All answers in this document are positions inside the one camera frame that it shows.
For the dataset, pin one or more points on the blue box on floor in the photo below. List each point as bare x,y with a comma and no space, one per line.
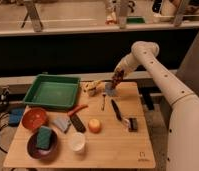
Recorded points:
15,116

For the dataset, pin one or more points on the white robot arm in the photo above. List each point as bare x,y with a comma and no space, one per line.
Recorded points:
183,136

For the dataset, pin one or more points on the red bowl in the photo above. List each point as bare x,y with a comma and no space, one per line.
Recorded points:
34,118

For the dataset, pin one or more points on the green sponge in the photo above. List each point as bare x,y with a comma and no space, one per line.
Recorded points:
43,137

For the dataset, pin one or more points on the dark red grape bunch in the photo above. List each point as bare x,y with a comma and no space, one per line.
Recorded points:
117,77

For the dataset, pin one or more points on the black binder clip brush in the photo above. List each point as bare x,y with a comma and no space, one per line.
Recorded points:
131,124

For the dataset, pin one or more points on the black knife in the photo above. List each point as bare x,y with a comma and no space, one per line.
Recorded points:
116,110

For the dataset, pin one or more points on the blue grey round object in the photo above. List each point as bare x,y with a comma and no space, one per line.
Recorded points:
109,91

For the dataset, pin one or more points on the green plastic tray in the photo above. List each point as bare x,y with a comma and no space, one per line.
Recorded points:
53,91

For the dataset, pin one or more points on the grey cloth piece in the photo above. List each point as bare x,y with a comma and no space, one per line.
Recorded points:
62,123

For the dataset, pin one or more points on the small dark fork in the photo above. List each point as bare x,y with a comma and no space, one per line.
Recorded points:
103,102

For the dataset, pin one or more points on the black remote control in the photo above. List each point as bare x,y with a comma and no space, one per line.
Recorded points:
77,123

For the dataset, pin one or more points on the orange carrot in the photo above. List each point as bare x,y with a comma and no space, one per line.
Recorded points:
76,109

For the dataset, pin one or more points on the dark purple plate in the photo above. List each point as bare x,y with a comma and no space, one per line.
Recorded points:
41,153

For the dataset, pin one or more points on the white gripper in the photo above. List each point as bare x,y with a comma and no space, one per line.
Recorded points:
127,65

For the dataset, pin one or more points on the yellow toy item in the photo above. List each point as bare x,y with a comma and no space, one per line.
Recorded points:
90,87

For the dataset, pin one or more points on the clear plastic cup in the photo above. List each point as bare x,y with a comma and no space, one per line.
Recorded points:
77,142

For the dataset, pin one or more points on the red yellow apple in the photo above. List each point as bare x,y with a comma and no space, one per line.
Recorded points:
94,125

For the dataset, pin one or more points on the wooden table board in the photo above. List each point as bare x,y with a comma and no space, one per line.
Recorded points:
113,147

